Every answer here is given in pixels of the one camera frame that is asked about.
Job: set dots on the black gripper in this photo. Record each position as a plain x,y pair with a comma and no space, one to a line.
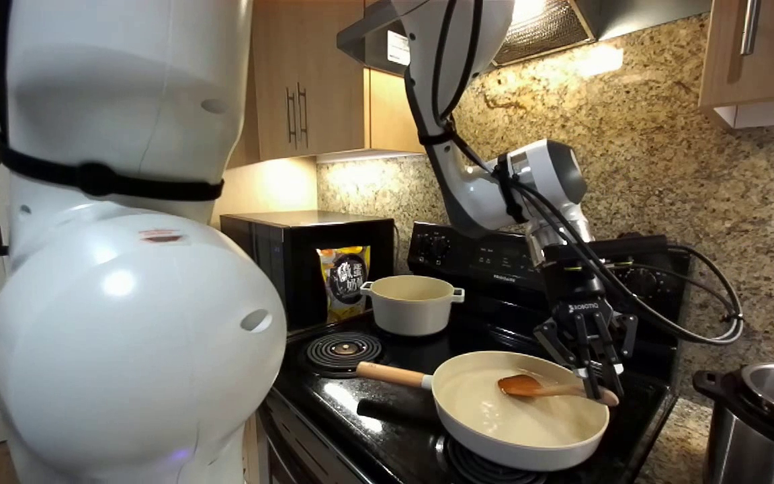
583,325

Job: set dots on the wooden spatula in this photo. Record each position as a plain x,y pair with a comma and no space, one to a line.
523,385

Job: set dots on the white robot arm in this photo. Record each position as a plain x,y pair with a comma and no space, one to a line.
136,339

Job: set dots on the stainless steel pressure cooker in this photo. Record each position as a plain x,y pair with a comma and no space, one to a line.
742,427

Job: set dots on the yellow black snack bag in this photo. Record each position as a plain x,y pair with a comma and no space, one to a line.
343,276

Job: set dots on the black microwave oven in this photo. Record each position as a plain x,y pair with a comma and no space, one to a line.
286,249

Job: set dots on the black electric stove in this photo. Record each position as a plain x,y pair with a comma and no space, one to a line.
328,427

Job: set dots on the right upper wooden cabinet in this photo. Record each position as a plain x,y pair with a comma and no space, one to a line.
740,64

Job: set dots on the wooden cabinet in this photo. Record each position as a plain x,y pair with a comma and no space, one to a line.
308,97
740,64

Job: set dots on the steel range hood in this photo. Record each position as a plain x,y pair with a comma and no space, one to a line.
523,27

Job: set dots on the left upper wooden cabinet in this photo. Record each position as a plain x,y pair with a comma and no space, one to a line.
308,97

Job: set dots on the white frying pan wooden handle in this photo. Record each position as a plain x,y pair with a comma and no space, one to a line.
539,435

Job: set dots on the white pot with handles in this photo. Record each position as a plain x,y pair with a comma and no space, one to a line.
411,306

